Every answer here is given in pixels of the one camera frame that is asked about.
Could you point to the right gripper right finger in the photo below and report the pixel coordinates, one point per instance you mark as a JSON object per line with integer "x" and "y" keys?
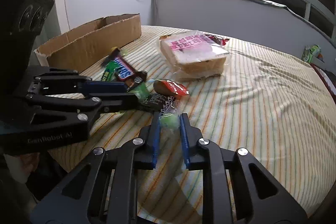
{"x": 237, "y": 188}

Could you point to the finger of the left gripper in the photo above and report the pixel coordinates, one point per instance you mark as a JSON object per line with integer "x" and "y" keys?
{"x": 105, "y": 105}
{"x": 68, "y": 82}

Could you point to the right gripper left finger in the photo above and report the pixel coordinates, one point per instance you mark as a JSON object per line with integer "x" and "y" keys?
{"x": 102, "y": 188}

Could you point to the Snickers bar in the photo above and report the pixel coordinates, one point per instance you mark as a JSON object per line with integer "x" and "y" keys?
{"x": 127, "y": 74}

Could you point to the black snack packet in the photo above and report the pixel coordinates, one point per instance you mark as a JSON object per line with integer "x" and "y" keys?
{"x": 158, "y": 103}

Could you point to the red brown snack packet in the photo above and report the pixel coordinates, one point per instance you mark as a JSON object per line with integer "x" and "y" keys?
{"x": 170, "y": 88}

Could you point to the green candy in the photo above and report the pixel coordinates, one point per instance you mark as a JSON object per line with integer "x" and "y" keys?
{"x": 169, "y": 123}

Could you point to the green snack bar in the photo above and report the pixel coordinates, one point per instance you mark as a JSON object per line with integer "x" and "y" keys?
{"x": 111, "y": 66}

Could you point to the person's left hand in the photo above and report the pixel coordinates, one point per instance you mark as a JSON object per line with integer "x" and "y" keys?
{"x": 20, "y": 167}

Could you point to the cardboard box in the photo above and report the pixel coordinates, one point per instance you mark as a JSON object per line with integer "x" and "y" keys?
{"x": 85, "y": 45}

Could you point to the yellow ball candy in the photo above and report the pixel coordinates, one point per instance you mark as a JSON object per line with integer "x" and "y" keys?
{"x": 115, "y": 50}

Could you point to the striped tablecloth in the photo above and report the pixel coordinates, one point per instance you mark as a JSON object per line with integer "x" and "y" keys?
{"x": 267, "y": 101}

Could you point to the packaged sliced bread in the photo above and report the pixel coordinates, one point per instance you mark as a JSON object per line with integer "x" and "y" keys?
{"x": 192, "y": 55}

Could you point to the red snack behind bread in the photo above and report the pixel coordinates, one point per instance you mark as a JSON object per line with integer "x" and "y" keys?
{"x": 218, "y": 39}

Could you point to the green tissue pack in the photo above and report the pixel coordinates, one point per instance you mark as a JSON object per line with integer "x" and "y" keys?
{"x": 309, "y": 52}

